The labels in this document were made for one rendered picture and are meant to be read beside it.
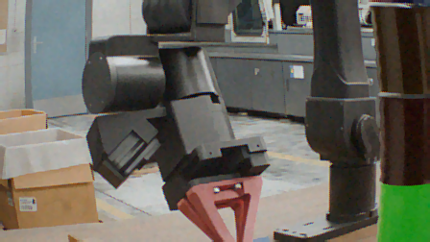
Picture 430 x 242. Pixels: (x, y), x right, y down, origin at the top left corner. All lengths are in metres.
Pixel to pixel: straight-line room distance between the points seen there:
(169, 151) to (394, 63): 0.52
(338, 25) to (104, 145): 0.33
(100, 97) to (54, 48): 10.89
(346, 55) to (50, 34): 10.75
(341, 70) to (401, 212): 0.66
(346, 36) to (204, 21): 0.22
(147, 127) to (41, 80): 10.85
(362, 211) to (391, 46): 0.71
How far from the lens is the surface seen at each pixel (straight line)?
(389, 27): 0.31
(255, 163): 0.79
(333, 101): 0.97
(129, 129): 0.79
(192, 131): 0.80
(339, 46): 0.97
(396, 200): 0.32
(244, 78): 10.22
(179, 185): 0.81
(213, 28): 0.83
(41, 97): 11.65
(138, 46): 0.81
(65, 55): 11.74
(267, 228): 1.06
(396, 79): 0.31
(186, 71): 0.83
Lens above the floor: 1.15
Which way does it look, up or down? 7 degrees down
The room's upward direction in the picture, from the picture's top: 3 degrees counter-clockwise
